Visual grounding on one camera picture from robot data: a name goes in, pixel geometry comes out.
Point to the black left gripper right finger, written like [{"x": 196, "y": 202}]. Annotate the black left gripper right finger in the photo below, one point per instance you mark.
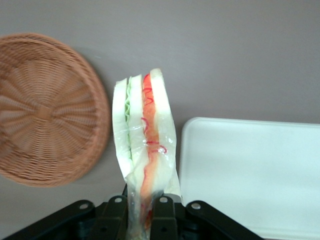
[{"x": 165, "y": 217}]

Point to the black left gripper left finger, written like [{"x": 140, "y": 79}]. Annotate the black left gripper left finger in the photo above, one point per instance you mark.
[{"x": 110, "y": 217}]

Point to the cream rectangular plastic tray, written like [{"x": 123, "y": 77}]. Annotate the cream rectangular plastic tray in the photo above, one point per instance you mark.
[{"x": 250, "y": 175}]

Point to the brown round wicker basket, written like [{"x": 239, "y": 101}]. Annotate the brown round wicker basket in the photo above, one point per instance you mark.
[{"x": 47, "y": 112}]

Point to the triangle sandwich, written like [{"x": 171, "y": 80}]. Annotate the triangle sandwich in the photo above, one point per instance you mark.
[{"x": 150, "y": 125}]

